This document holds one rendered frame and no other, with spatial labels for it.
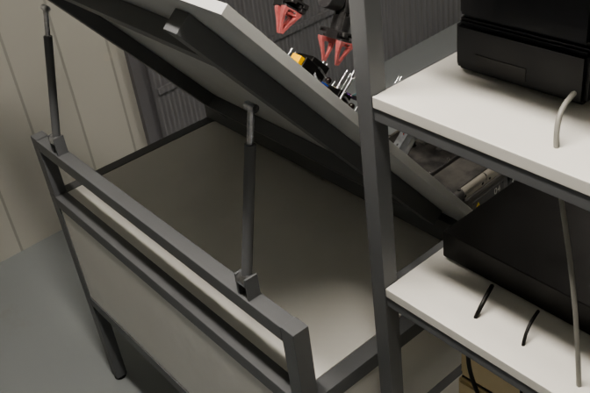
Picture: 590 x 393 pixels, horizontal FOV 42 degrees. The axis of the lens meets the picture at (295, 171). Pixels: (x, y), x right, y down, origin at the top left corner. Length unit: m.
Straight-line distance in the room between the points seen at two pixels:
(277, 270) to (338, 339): 0.29
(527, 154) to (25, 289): 2.69
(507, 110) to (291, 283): 0.88
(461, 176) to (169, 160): 1.29
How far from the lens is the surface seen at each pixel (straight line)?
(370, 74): 1.22
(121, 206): 1.94
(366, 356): 1.70
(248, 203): 1.46
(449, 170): 3.27
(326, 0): 2.27
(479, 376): 1.69
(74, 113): 3.58
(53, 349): 3.14
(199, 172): 2.37
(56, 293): 3.39
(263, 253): 2.00
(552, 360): 1.35
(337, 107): 1.31
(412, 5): 4.85
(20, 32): 3.38
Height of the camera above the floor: 2.03
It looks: 33 degrees down
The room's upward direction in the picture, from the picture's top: 8 degrees counter-clockwise
